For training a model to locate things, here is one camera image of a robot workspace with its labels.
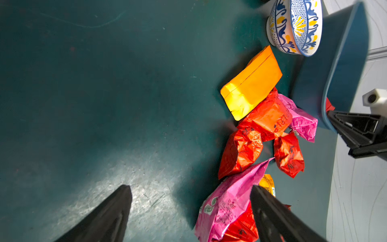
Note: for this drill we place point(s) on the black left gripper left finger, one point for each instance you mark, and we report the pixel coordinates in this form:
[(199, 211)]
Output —
[(107, 222)]

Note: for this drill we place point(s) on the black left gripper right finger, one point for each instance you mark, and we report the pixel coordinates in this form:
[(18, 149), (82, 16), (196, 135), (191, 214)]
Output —
[(275, 223)]

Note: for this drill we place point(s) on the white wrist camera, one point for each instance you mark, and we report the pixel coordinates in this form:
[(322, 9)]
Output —
[(376, 100)]

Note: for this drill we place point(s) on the large pink tea bag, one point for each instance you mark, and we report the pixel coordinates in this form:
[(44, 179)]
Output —
[(227, 203)]

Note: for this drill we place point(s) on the blue yellow patterned bowl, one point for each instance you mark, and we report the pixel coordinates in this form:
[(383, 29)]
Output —
[(295, 26)]

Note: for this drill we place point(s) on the small red tea bag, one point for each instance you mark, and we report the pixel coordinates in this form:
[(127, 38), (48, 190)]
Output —
[(288, 155)]

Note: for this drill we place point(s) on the blue plastic storage box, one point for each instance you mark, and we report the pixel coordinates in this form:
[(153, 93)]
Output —
[(333, 73)]

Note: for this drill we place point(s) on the red orange tea bag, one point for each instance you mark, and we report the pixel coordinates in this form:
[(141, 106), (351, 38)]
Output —
[(270, 118)]

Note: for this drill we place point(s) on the yellow tea bag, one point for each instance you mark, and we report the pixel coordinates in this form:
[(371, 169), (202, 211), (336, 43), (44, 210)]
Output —
[(267, 183)]

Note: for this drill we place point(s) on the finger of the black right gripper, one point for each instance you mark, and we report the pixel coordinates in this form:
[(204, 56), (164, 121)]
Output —
[(364, 134)]

